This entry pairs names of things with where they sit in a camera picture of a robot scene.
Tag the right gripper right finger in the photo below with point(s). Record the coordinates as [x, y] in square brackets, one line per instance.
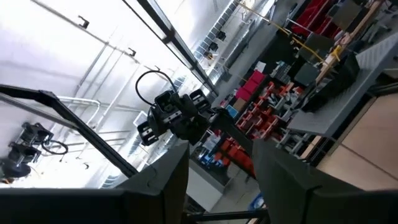
[289, 193]

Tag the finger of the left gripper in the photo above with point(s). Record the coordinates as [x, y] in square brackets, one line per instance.
[146, 133]
[201, 100]

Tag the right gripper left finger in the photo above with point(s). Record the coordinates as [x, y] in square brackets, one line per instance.
[161, 193]

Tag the black flared square bowl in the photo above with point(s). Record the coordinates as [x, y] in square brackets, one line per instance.
[342, 81]

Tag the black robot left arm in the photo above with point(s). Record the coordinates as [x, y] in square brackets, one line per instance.
[231, 127]

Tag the blue plastic bin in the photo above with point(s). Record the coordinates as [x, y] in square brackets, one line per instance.
[256, 203]

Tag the white cabinet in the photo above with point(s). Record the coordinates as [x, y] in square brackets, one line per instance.
[202, 186]

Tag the red storage bin shelving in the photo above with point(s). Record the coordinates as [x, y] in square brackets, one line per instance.
[258, 118]

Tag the grey perforated metal shelf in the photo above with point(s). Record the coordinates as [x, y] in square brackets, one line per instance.
[335, 115]

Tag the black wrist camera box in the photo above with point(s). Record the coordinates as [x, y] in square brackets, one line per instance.
[164, 104]

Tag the black aluminium table frame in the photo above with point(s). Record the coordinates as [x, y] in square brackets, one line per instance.
[87, 132]

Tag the black overhead camera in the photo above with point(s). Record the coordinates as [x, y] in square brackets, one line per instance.
[25, 152]

